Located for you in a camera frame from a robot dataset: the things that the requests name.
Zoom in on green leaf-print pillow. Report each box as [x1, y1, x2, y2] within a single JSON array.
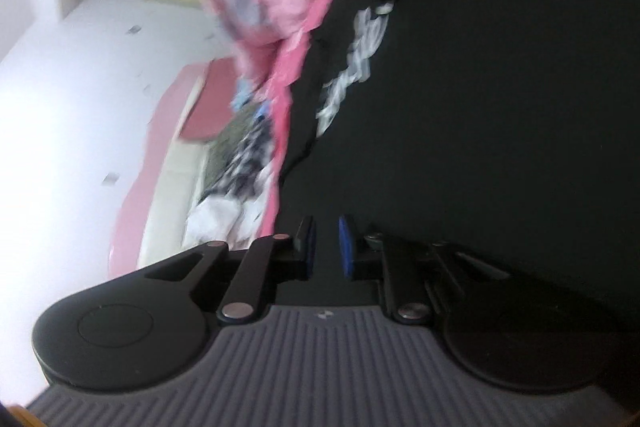
[[209, 106, 262, 188]]

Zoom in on black white plaid shirt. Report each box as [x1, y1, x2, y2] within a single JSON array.
[[199, 126, 274, 204]]

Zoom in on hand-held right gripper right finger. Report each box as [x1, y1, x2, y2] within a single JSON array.
[[337, 214, 512, 324]]

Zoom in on pink pillow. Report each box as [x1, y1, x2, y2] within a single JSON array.
[[176, 58, 247, 144]]

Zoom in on black printed t-shirt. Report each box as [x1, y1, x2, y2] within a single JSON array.
[[276, 0, 640, 358]]

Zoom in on white cloth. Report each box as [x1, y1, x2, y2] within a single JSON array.
[[181, 166, 277, 249]]

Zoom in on pink white bed headboard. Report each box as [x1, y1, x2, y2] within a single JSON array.
[[106, 61, 242, 279]]

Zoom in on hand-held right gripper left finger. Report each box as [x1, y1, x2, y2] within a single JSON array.
[[141, 215, 318, 324]]

